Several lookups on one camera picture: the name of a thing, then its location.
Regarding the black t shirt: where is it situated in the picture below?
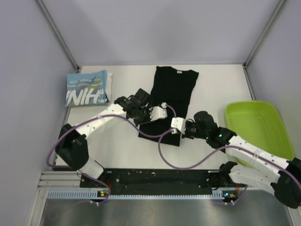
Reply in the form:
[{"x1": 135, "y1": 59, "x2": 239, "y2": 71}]
[{"x1": 140, "y1": 66, "x2": 199, "y2": 136}]

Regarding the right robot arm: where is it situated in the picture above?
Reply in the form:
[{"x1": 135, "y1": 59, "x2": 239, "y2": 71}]
[{"x1": 178, "y1": 111, "x2": 301, "y2": 209}]

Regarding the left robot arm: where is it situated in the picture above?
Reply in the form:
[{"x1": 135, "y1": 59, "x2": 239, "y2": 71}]
[{"x1": 55, "y1": 89, "x2": 151, "y2": 187}]

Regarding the folded blue printed t shirt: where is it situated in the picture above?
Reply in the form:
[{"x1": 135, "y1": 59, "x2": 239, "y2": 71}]
[{"x1": 65, "y1": 70, "x2": 109, "y2": 107}]

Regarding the green plastic bin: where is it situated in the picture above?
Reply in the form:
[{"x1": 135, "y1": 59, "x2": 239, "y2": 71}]
[{"x1": 225, "y1": 101, "x2": 295, "y2": 160}]

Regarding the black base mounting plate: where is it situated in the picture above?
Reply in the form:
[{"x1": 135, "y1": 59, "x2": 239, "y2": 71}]
[{"x1": 79, "y1": 168, "x2": 249, "y2": 195}]

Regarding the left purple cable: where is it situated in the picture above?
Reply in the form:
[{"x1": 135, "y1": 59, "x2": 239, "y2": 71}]
[{"x1": 45, "y1": 104, "x2": 177, "y2": 208}]

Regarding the purple cable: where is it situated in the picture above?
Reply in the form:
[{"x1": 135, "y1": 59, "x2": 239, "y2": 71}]
[
  {"x1": 45, "y1": 104, "x2": 177, "y2": 208},
  {"x1": 158, "y1": 127, "x2": 301, "y2": 205}
]

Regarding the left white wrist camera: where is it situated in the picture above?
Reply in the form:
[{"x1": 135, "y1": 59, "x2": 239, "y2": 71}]
[{"x1": 150, "y1": 102, "x2": 167, "y2": 121}]

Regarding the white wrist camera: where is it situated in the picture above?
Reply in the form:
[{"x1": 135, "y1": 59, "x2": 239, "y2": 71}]
[
  {"x1": 170, "y1": 117, "x2": 186, "y2": 135},
  {"x1": 150, "y1": 102, "x2": 167, "y2": 121}
]

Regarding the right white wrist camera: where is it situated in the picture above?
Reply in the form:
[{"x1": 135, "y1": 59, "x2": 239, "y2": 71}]
[{"x1": 170, "y1": 117, "x2": 186, "y2": 135}]

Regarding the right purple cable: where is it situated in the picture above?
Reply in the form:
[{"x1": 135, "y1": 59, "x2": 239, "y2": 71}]
[{"x1": 158, "y1": 127, "x2": 301, "y2": 205}]

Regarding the light blue cable duct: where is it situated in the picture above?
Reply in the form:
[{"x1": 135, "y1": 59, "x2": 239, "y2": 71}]
[{"x1": 47, "y1": 190, "x2": 238, "y2": 200}]

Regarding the aluminium front rail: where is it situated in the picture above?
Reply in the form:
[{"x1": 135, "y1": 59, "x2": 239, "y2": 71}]
[{"x1": 37, "y1": 169, "x2": 295, "y2": 189}]

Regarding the left aluminium frame post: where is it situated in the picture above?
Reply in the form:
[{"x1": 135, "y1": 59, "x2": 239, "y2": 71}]
[{"x1": 35, "y1": 0, "x2": 80, "y2": 73}]

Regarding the aluminium frame post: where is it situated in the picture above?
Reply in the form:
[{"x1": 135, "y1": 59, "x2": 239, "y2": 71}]
[
  {"x1": 243, "y1": 0, "x2": 289, "y2": 69},
  {"x1": 35, "y1": 0, "x2": 80, "y2": 73}
]

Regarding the right aluminium frame post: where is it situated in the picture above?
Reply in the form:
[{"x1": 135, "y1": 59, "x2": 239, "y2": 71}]
[{"x1": 243, "y1": 0, "x2": 289, "y2": 69}]

